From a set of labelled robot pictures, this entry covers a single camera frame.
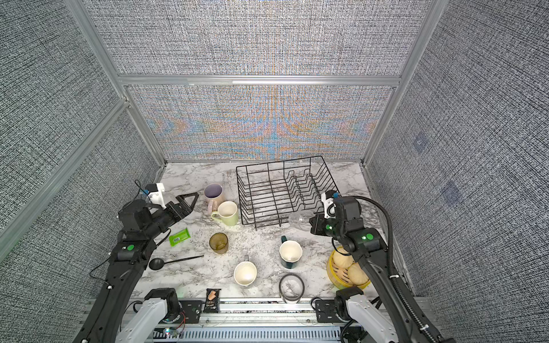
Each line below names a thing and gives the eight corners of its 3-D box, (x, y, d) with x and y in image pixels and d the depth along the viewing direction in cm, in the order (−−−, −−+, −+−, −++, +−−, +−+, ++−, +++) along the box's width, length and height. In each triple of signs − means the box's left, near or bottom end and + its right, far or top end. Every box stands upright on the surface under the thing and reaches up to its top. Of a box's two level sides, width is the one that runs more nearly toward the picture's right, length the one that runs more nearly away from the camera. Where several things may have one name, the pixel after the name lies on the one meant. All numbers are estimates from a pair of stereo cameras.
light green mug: (215, 227, 96) (209, 216, 88) (218, 212, 101) (213, 200, 93) (239, 227, 96) (236, 216, 88) (241, 212, 101) (238, 200, 93)
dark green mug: (280, 270, 84) (280, 261, 76) (279, 246, 91) (280, 234, 82) (300, 270, 84) (303, 261, 76) (298, 246, 91) (301, 234, 82)
